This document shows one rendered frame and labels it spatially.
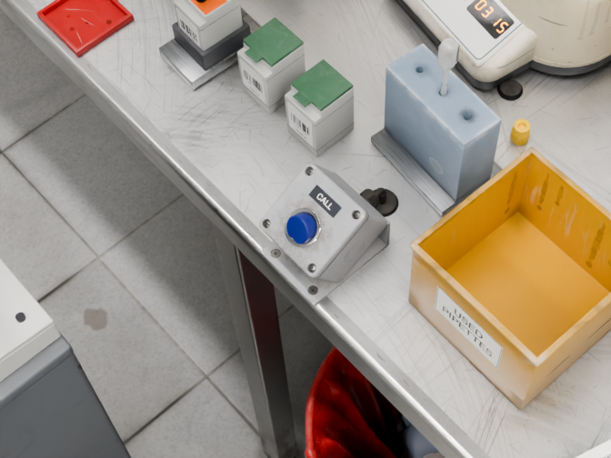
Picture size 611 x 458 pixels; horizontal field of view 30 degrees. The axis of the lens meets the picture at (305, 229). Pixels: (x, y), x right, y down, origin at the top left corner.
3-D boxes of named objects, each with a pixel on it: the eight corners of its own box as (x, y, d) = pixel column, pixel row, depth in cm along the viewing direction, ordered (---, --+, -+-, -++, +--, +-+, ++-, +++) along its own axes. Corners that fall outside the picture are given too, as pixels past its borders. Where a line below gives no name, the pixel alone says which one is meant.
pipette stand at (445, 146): (370, 142, 103) (371, 74, 95) (430, 104, 105) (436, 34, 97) (441, 217, 99) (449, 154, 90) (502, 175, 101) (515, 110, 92)
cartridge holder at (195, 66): (160, 56, 109) (154, 33, 106) (235, 8, 112) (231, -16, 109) (194, 91, 107) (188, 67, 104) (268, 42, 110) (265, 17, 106)
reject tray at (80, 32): (37, 17, 112) (35, 12, 112) (93, -19, 114) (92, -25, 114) (78, 57, 110) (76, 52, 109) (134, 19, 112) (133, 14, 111)
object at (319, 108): (287, 131, 104) (283, 86, 98) (325, 102, 106) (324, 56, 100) (316, 158, 103) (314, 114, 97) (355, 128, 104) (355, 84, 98)
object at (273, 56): (242, 89, 107) (235, 44, 101) (279, 62, 108) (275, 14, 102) (269, 114, 105) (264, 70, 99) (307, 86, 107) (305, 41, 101)
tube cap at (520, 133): (505, 137, 103) (508, 124, 101) (518, 127, 104) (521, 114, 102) (519, 149, 102) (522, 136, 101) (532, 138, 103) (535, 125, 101)
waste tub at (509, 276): (404, 301, 95) (408, 243, 87) (516, 209, 99) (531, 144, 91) (520, 415, 90) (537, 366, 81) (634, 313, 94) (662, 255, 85)
